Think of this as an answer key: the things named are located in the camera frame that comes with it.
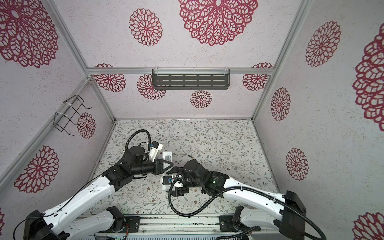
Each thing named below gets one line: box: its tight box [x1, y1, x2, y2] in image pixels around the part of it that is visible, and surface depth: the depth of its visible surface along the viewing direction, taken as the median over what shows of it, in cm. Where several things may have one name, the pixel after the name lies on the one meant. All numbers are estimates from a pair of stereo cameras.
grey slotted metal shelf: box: [152, 67, 231, 90], surface depth 95 cm
